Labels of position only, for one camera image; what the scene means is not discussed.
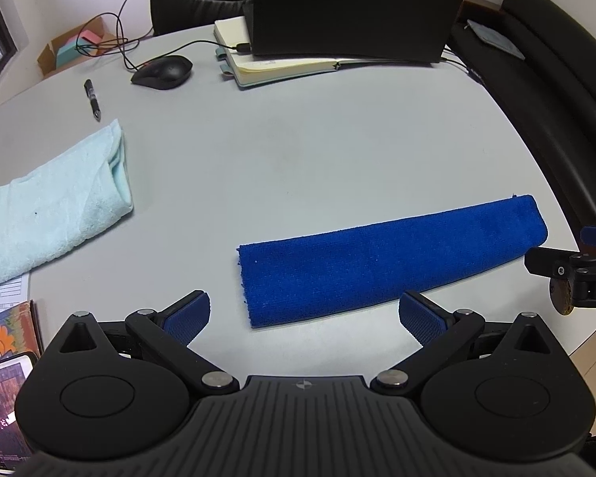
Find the open cream notebook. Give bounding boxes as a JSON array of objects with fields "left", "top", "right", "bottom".
[{"left": 213, "top": 16, "right": 430, "bottom": 91}]

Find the black pen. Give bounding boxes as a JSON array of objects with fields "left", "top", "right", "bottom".
[{"left": 83, "top": 79, "right": 103, "bottom": 122}]

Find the colourful printed book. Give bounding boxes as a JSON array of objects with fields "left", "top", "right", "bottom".
[{"left": 0, "top": 299, "right": 45, "bottom": 368}]

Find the pink sticky note block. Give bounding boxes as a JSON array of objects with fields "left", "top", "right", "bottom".
[{"left": 77, "top": 29, "right": 105, "bottom": 55}]

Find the black computer mouse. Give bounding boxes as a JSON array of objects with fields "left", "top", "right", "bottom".
[{"left": 130, "top": 54, "right": 194, "bottom": 91}]

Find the printed paper sheet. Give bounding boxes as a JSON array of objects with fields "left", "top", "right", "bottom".
[{"left": 0, "top": 271, "right": 31, "bottom": 315}]

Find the cardboard box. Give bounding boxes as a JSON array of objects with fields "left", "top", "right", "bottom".
[{"left": 36, "top": 16, "right": 125, "bottom": 79}]

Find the black usb cable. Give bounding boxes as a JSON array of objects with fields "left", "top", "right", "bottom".
[{"left": 134, "top": 40, "right": 253, "bottom": 71}]

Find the black laptop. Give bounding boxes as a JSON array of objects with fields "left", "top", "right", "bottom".
[{"left": 252, "top": 0, "right": 478, "bottom": 63}]

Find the white smartphone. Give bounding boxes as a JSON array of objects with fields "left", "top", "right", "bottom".
[{"left": 0, "top": 351, "right": 39, "bottom": 475}]

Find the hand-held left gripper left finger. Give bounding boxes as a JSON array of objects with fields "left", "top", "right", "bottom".
[{"left": 42, "top": 289, "right": 240, "bottom": 399}]

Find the blue face mask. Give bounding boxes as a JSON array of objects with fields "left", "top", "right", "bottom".
[{"left": 466, "top": 19, "right": 526, "bottom": 60}]

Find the teal sticky note block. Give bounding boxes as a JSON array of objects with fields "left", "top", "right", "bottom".
[{"left": 54, "top": 40, "right": 97, "bottom": 69}]

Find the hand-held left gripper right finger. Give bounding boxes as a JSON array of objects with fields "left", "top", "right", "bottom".
[{"left": 370, "top": 291, "right": 570, "bottom": 399}]

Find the black leather sofa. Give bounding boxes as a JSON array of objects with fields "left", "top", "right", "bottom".
[{"left": 447, "top": 0, "right": 596, "bottom": 252}]

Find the round bronze disc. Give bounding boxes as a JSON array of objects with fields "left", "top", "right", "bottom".
[{"left": 549, "top": 274, "right": 575, "bottom": 316}]

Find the thin laptop cable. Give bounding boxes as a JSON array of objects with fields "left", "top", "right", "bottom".
[{"left": 442, "top": 54, "right": 485, "bottom": 85}]

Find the black looped cable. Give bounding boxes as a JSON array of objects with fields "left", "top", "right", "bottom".
[{"left": 75, "top": 0, "right": 155, "bottom": 73}]

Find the light blue towel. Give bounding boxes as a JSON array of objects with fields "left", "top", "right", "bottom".
[{"left": 0, "top": 119, "right": 135, "bottom": 292}]

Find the dark blue towel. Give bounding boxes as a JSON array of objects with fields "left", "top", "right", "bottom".
[{"left": 237, "top": 194, "right": 548, "bottom": 330}]

